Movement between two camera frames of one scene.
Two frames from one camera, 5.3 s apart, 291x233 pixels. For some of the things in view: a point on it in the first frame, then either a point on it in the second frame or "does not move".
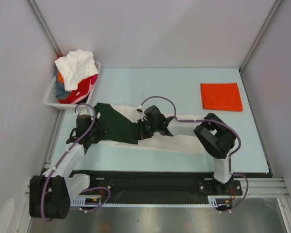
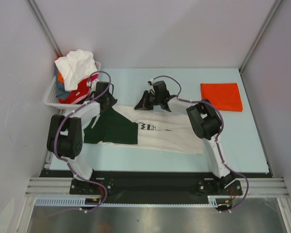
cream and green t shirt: (120, 123) does not move
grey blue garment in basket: (59, 87) does not move
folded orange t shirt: (221, 96) does not move
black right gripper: (142, 128) -> (150, 100)
